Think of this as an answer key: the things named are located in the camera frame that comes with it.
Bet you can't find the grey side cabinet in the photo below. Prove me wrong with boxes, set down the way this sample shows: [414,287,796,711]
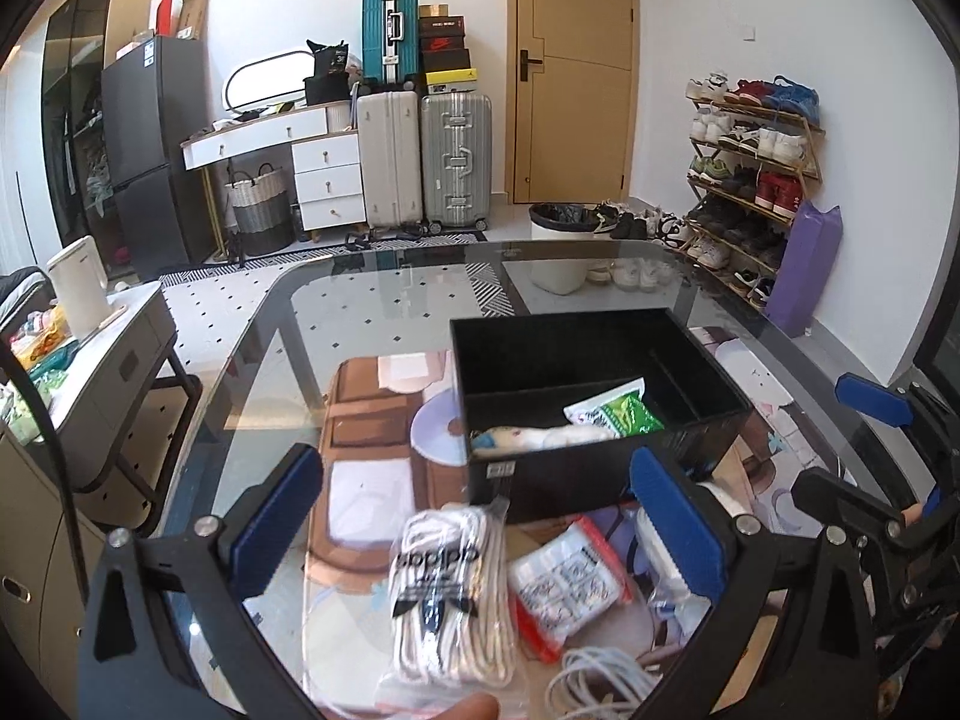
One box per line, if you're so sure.
[0,281,203,496]

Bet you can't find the white socks pack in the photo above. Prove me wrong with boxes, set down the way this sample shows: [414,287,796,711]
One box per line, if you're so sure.
[375,504,522,698]

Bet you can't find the white suitcase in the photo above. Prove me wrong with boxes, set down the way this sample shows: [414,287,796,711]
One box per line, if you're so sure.
[355,88,425,230]

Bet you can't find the black and white striped rug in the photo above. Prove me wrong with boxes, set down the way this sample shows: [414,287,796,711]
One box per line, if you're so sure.
[161,229,526,316]

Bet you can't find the colourful snack packets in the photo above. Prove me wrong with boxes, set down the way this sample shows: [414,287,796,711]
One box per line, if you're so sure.
[0,300,76,391]

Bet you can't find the white kettle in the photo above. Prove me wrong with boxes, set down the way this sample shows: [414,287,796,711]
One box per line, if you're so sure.
[46,236,113,338]

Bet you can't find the red-edged white packet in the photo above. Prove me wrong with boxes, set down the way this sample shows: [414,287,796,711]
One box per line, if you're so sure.
[506,516,635,665]

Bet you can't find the teal suitcase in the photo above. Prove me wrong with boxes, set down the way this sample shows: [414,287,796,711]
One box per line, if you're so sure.
[362,0,421,87]

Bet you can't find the wooden shoe rack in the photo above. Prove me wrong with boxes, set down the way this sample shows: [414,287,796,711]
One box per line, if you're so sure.
[684,73,826,308]

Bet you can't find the wooden door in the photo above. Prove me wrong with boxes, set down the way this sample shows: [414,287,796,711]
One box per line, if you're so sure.
[506,0,640,205]

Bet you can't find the black screen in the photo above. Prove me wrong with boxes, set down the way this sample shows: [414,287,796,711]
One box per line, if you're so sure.
[911,300,960,406]

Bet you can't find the loose shoes group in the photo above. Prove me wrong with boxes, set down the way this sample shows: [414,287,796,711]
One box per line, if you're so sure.
[585,199,695,290]

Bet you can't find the white trash bin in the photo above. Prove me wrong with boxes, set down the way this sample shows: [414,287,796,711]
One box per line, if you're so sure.
[529,202,597,293]

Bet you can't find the person's left hand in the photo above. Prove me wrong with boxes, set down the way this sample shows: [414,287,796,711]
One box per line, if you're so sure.
[420,694,500,720]

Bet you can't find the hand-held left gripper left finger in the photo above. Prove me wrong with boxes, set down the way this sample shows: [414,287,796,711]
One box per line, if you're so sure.
[75,444,331,720]

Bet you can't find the woven basket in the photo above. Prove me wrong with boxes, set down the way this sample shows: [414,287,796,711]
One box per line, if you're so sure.
[223,163,293,256]

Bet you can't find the black bag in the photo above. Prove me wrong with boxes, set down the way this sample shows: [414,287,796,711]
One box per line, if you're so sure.
[304,40,353,106]

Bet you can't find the black cardboard box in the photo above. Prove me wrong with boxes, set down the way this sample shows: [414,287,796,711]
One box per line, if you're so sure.
[448,307,755,526]

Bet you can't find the green and white packet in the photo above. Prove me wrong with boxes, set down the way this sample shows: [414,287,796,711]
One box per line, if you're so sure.
[562,379,667,440]

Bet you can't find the black refrigerator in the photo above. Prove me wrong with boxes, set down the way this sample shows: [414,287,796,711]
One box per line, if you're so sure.
[101,36,218,263]

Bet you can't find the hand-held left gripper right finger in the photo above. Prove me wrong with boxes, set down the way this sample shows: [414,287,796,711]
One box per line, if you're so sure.
[628,448,878,720]

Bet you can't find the white cable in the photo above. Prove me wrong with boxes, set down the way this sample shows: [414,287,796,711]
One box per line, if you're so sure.
[544,645,661,720]

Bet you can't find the white packet with blue print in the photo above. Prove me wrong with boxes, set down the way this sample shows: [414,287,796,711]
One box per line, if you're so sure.
[637,506,713,642]

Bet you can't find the white rolled cloth pack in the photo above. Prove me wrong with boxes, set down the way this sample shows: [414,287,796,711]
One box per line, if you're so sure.
[471,424,616,455]

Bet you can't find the oval mirror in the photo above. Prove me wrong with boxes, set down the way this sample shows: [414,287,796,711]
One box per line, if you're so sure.
[225,49,316,115]

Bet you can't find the silver suitcase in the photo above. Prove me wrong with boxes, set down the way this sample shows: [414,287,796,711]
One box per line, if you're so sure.
[418,92,494,233]

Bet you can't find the cardboard boxes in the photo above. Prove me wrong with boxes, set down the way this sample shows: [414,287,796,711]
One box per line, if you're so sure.
[154,0,211,42]

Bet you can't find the stack of shoe boxes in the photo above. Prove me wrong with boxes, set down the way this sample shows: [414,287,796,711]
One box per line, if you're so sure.
[416,4,479,96]

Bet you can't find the rows of racked shoes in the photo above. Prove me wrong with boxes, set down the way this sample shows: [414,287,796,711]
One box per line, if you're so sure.
[686,73,822,308]

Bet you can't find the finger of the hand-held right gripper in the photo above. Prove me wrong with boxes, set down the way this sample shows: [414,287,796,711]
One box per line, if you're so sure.
[835,373,953,466]
[791,467,912,552]

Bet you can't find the printed cartoon mat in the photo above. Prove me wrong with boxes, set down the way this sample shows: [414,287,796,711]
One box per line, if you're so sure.
[300,326,848,720]

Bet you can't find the purple bag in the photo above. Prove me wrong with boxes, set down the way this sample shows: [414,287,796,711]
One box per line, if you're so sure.
[763,199,845,337]

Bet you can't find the white dresser with drawers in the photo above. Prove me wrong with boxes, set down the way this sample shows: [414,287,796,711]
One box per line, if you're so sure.
[182,103,368,241]

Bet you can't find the dark wardrobe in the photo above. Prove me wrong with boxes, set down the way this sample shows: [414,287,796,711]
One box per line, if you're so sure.
[41,0,155,256]

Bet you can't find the beige cabinet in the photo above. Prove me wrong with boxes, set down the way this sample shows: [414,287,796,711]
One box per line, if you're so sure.
[0,420,106,691]

